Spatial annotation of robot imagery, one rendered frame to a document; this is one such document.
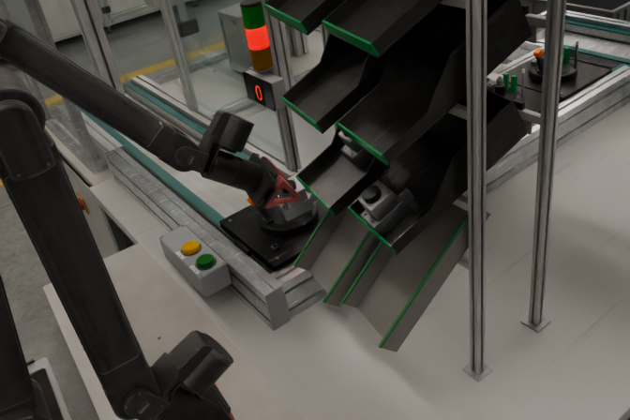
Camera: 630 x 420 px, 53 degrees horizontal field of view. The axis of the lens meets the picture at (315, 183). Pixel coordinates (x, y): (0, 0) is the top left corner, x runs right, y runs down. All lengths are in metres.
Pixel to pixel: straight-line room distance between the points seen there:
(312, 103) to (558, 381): 0.65
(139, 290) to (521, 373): 0.87
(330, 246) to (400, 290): 0.20
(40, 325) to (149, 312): 1.58
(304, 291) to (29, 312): 1.98
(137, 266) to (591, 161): 1.21
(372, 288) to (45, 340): 2.01
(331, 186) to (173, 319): 0.53
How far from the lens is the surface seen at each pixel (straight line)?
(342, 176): 1.12
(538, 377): 1.25
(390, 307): 1.13
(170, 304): 1.50
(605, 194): 1.71
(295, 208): 1.27
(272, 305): 1.31
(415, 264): 1.11
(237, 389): 1.27
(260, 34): 1.47
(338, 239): 1.24
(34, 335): 3.02
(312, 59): 2.62
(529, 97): 1.91
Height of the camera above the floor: 1.81
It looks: 32 degrees down
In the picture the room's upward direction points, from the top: 10 degrees counter-clockwise
